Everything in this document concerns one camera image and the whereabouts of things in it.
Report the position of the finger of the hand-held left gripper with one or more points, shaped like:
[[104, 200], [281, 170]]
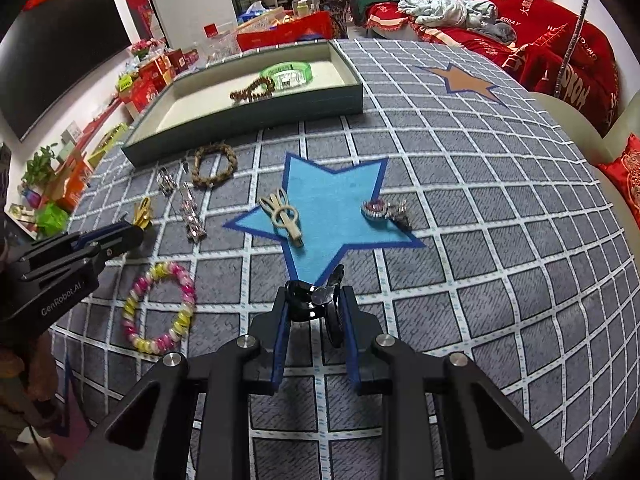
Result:
[[127, 241], [100, 236]]

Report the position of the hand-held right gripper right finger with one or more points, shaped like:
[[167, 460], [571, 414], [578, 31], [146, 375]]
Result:
[[353, 355]]

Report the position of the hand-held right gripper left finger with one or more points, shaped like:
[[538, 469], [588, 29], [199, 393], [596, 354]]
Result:
[[279, 345]]

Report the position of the black hair claw clip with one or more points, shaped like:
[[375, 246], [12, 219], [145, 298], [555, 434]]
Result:
[[305, 301]]

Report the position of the long crystal hair clip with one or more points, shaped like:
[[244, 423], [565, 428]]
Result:
[[192, 217]]

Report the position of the small silver hair clip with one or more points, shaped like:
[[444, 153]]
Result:
[[166, 182]]

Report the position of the beige hair clip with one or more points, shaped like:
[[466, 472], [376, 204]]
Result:
[[292, 230]]

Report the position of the grey-green jewelry tray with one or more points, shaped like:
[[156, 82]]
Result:
[[250, 125]]

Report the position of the person's left forearm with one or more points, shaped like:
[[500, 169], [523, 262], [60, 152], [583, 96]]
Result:
[[20, 370]]

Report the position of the green snack bag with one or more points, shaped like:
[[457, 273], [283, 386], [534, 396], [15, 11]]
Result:
[[50, 217]]

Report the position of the orange gift box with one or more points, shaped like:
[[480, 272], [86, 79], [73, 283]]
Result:
[[75, 180]]

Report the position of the green potted plant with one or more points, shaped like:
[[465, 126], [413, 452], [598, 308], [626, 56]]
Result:
[[40, 165]]

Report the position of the green cardboard box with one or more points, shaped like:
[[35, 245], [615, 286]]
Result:
[[107, 141]]

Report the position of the red gift box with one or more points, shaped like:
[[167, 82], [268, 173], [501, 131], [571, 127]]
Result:
[[145, 92]]

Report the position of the grey checked tablecloth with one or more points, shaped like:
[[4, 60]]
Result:
[[500, 260]]

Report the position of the black television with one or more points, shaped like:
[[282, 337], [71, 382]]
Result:
[[60, 55]]

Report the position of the pink flower bouquet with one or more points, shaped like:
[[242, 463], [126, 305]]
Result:
[[145, 47]]

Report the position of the red gift bag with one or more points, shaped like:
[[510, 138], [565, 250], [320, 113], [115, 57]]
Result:
[[290, 35]]

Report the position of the red embroidered cushion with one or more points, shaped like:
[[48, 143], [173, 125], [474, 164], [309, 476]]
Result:
[[625, 170]]

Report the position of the dark green clothes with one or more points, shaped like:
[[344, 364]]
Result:
[[380, 2]]

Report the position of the pile of pale blue clothes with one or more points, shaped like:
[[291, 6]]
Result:
[[450, 10]]

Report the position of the red covered sofa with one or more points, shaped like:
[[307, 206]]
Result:
[[550, 25]]

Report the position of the silver tinsel stick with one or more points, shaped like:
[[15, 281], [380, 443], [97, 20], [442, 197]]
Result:
[[575, 35]]

